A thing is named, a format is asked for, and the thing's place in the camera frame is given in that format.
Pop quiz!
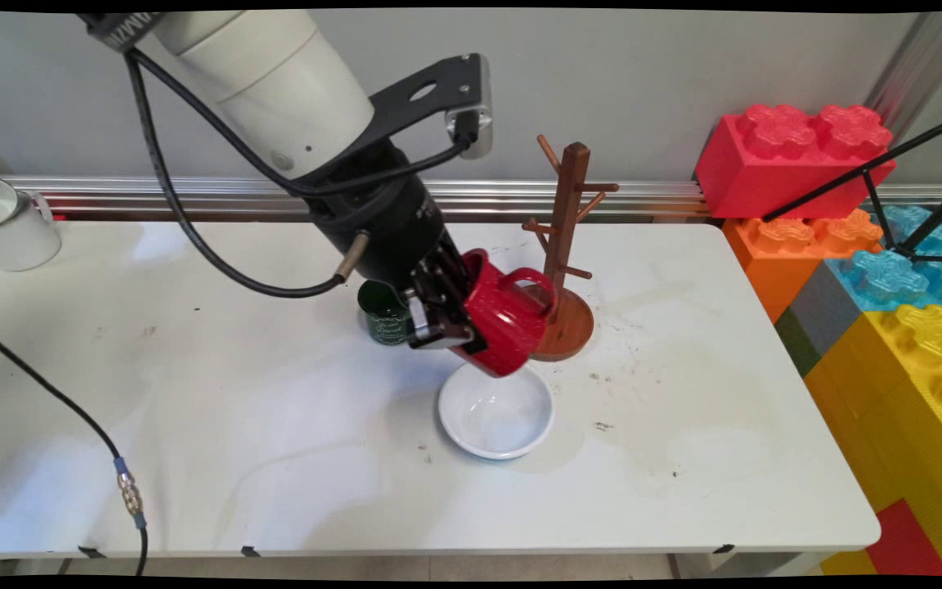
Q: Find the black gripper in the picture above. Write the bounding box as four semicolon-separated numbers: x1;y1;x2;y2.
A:
291;139;477;352

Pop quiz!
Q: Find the big yellow toy brick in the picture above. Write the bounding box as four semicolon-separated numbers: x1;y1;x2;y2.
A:
805;304;942;578

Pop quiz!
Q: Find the white enamel mug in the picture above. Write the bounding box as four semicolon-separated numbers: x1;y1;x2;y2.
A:
0;176;61;272

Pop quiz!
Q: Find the big blue toy brick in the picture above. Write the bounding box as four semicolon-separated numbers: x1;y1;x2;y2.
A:
827;205;942;312

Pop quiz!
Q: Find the dark green mug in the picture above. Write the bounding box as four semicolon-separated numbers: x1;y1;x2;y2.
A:
357;278;415;347

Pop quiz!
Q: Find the big red toy brick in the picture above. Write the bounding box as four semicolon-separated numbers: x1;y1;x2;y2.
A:
696;104;897;220

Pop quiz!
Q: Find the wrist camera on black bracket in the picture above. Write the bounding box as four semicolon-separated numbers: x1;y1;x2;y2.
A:
320;53;494;185

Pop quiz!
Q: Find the white ceramic bowl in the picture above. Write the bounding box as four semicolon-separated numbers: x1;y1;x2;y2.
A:
438;360;556;461

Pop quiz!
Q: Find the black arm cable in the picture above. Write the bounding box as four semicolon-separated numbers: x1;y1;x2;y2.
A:
123;47;476;299

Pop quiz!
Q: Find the aluminium wall rail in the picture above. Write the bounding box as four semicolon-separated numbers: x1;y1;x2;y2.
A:
0;174;713;223

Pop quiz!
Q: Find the brown wooden mug tree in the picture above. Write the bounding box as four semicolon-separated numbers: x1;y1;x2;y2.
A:
522;135;621;362

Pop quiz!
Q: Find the red speckled mug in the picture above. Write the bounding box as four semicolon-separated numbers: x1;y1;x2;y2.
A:
451;248;558;379

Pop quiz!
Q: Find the big green toy brick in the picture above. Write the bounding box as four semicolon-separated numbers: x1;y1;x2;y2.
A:
775;307;822;377

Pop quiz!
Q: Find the grey arm strap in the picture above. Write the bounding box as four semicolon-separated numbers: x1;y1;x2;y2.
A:
78;12;163;52

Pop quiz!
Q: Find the black tripod stand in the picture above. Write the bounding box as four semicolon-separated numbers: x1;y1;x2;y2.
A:
763;110;942;264

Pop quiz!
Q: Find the big orange toy brick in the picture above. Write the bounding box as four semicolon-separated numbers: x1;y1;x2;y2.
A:
723;209;885;324

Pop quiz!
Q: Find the aluminium corner post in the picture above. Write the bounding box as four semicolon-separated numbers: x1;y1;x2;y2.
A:
863;12;942;148

